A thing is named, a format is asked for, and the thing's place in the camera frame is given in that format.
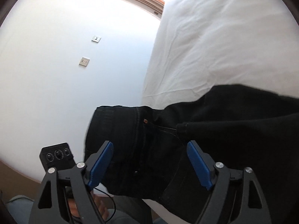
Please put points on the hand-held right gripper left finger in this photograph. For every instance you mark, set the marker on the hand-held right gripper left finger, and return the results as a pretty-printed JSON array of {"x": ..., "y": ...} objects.
[{"x": 100, "y": 165}]

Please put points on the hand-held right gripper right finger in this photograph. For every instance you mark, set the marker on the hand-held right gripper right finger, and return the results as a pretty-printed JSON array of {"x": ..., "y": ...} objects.
[{"x": 199, "y": 165}]

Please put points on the black pants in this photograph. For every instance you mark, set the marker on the black pants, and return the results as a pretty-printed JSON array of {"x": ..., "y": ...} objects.
[{"x": 233, "y": 133}]

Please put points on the person's left hand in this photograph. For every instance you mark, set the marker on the person's left hand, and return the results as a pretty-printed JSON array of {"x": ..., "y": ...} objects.
[{"x": 100, "y": 205}]

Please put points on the bed with white sheet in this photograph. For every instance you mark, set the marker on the bed with white sheet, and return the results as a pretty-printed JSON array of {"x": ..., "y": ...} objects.
[{"x": 210, "y": 39}]

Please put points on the white wall socket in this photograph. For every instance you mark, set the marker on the white wall socket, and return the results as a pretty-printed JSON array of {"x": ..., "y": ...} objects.
[
  {"x": 84, "y": 61},
  {"x": 96, "y": 38}
]

